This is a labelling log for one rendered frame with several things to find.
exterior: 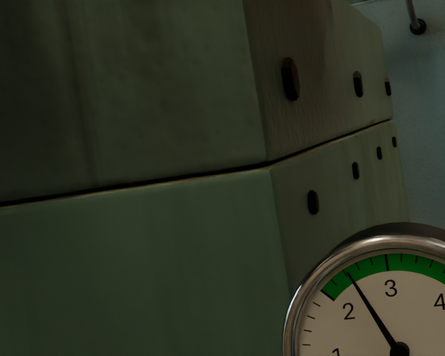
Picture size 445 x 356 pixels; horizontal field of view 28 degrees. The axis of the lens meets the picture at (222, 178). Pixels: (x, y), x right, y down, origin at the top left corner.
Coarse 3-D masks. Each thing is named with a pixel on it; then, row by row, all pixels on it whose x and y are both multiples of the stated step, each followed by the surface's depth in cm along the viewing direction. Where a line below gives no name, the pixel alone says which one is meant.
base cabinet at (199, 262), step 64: (384, 128) 73; (128, 192) 32; (192, 192) 31; (256, 192) 30; (320, 192) 39; (384, 192) 66; (0, 256) 33; (64, 256) 32; (128, 256) 32; (192, 256) 31; (256, 256) 30; (320, 256) 36; (0, 320) 33; (64, 320) 33; (128, 320) 32; (192, 320) 31; (256, 320) 31
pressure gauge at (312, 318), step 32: (384, 224) 25; (416, 224) 25; (352, 256) 23; (384, 256) 23; (416, 256) 23; (320, 288) 24; (352, 288) 23; (384, 288) 23; (416, 288) 23; (288, 320) 24; (320, 320) 24; (352, 320) 23; (384, 320) 23; (416, 320) 23; (288, 352) 24; (320, 352) 24; (352, 352) 24; (384, 352) 23; (416, 352) 23
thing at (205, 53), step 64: (0, 0) 32; (64, 0) 31; (128, 0) 31; (192, 0) 30; (256, 0) 32; (320, 0) 47; (0, 64) 32; (64, 64) 32; (128, 64) 31; (192, 64) 30; (256, 64) 30; (320, 64) 44; (384, 64) 83; (0, 128) 33; (64, 128) 32; (128, 128) 31; (192, 128) 31; (256, 128) 30; (320, 128) 41; (0, 192) 33; (64, 192) 32
